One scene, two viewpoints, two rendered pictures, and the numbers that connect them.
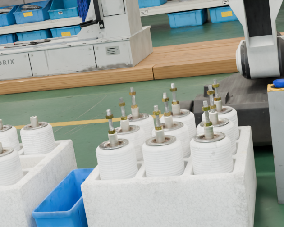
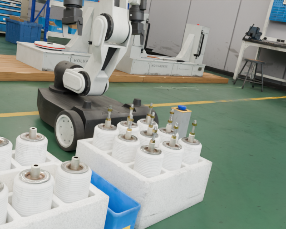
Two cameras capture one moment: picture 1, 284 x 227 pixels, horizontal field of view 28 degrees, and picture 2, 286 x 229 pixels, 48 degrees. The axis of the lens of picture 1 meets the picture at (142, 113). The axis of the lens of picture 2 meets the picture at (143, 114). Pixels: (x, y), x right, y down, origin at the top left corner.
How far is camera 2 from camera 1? 1.39 m
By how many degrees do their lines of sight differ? 62
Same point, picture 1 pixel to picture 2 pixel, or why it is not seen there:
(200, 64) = not seen: outside the picture
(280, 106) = (184, 120)
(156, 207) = (177, 188)
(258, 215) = not seen: hidden behind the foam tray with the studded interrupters
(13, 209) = (100, 216)
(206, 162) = (196, 156)
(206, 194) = (198, 175)
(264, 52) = (101, 81)
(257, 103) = (117, 114)
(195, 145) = (192, 146)
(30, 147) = (36, 157)
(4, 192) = (97, 202)
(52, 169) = not seen: hidden behind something
